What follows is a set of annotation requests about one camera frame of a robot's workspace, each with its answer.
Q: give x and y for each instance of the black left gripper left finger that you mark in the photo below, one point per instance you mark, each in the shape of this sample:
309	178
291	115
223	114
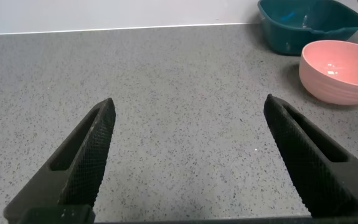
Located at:
66	186

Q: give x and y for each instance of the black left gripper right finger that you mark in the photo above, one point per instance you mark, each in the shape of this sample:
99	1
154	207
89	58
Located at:
322	180

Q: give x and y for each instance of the pink round bowl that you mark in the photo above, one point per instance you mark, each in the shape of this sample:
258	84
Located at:
337	77

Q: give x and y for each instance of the teal square plastic basin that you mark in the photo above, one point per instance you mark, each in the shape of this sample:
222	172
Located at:
290	37

